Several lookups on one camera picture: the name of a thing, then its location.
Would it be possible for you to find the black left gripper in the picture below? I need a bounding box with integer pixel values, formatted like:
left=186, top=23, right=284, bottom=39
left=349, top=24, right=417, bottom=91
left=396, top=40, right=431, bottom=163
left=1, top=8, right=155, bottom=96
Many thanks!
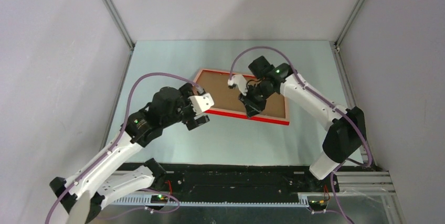
left=162, top=83, right=209, bottom=130

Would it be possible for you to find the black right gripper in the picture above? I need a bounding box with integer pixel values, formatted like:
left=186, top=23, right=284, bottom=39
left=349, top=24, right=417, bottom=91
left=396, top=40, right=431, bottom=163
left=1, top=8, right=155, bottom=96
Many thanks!
left=238, top=83, right=274, bottom=118

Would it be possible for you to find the orange wooden picture frame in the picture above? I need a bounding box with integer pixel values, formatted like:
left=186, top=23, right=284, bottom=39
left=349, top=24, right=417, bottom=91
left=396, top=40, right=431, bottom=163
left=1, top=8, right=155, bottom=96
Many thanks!
left=192, top=68, right=291, bottom=126

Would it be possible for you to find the brown backing board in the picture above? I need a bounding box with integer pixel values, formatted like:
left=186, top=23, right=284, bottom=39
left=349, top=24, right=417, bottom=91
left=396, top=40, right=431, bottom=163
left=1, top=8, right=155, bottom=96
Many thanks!
left=197, top=71, right=287, bottom=119

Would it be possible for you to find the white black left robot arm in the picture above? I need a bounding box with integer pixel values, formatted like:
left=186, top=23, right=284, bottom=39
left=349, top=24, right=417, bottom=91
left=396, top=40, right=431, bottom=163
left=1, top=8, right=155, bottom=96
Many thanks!
left=50, top=83, right=215, bottom=223

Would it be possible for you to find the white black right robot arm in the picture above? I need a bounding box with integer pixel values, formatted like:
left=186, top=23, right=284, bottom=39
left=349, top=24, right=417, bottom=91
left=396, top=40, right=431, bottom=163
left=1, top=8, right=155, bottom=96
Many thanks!
left=227, top=56, right=366, bottom=191

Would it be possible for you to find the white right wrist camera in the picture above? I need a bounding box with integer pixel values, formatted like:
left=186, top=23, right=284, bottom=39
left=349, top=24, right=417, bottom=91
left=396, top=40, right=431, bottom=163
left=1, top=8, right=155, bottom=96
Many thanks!
left=227, top=74, right=248, bottom=96

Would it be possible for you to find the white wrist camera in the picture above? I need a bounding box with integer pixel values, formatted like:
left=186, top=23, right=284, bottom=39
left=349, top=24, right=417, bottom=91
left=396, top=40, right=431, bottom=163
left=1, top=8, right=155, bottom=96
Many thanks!
left=189, top=93, right=215, bottom=115
left=227, top=74, right=248, bottom=96

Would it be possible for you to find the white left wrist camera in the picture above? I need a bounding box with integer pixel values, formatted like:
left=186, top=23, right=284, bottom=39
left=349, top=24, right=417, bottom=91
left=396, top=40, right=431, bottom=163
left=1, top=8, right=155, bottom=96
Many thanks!
left=189, top=93, right=215, bottom=115

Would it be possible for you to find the aluminium corner post right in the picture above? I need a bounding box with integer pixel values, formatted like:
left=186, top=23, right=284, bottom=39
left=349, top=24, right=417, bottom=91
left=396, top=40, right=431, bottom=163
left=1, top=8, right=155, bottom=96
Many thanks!
left=335, top=0, right=366, bottom=47

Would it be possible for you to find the aluminium corner post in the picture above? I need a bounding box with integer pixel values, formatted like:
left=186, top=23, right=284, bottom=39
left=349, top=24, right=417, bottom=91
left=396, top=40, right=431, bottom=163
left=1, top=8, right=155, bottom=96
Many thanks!
left=87, top=0, right=135, bottom=51
left=335, top=0, right=366, bottom=47

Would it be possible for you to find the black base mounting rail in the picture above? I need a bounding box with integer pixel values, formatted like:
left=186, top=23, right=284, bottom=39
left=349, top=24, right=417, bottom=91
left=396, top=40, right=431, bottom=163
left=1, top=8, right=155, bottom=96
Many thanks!
left=149, top=163, right=340, bottom=203

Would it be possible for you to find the grey slotted cable duct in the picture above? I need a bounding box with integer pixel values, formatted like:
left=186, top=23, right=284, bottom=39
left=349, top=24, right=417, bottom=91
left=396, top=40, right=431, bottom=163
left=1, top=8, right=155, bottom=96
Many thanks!
left=111, top=194, right=309, bottom=208

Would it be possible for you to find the aluminium corner post left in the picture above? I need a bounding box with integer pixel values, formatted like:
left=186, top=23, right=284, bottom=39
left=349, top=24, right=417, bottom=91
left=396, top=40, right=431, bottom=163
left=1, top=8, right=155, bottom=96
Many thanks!
left=87, top=0, right=135, bottom=51

